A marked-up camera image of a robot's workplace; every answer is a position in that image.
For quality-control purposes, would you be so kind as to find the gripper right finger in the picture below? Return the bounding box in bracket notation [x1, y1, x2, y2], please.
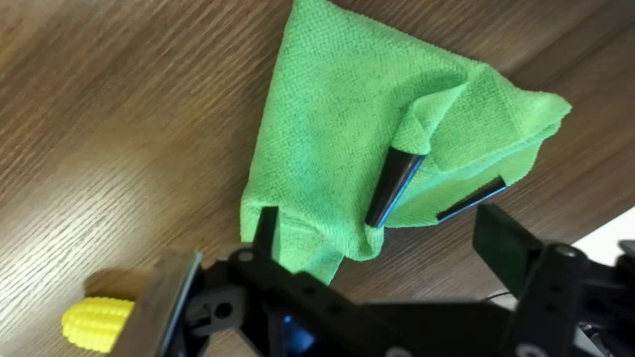
[472, 202, 635, 357]

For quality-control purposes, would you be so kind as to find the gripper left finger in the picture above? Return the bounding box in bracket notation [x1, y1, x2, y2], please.
[169, 206, 403, 357]

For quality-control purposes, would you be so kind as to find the green microfibre towel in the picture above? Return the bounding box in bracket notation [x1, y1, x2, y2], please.
[240, 0, 572, 286]

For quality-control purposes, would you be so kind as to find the yellow toy maize cob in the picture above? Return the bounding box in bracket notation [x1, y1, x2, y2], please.
[61, 297, 135, 354]

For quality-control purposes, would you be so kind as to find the black flat plastic strip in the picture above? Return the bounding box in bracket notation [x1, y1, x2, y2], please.
[436, 176, 507, 222]

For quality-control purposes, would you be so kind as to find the black tapered plastic piece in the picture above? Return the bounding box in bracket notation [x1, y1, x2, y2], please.
[365, 146, 426, 229]

